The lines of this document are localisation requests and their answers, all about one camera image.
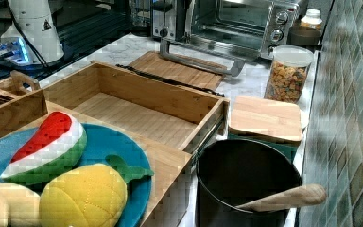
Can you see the wooden drawer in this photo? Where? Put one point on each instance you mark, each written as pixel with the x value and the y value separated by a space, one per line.
pixel 174 115

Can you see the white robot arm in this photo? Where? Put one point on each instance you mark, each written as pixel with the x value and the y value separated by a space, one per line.
pixel 32 33

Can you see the wooden cutting board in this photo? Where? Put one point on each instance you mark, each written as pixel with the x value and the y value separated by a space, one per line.
pixel 152 62

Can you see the black utensil pot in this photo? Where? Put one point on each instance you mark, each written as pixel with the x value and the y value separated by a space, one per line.
pixel 232 172

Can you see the silver toaster oven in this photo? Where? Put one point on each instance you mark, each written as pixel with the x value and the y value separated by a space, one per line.
pixel 242 30

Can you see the teal canister with wooden lid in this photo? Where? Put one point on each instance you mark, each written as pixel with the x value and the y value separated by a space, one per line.
pixel 275 123

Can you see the clear jar of cereal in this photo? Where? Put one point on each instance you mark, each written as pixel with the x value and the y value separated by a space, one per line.
pixel 288 73

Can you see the plush yellow pineapple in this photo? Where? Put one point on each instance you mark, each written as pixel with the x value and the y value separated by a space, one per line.
pixel 96 195

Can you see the plush watermelon slice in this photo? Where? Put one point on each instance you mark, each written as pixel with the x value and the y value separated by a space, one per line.
pixel 54 148

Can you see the dark brown cup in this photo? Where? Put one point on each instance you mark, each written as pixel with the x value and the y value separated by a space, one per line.
pixel 303 36

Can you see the wooden tea box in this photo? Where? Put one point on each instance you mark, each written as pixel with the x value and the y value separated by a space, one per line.
pixel 26 105

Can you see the wooden spoon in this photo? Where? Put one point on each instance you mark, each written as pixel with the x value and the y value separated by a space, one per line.
pixel 305 195

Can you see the white lidded spice bottle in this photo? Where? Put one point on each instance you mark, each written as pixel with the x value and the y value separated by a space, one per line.
pixel 311 19

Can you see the plush beige toy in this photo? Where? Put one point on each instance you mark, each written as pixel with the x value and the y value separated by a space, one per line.
pixel 19 206

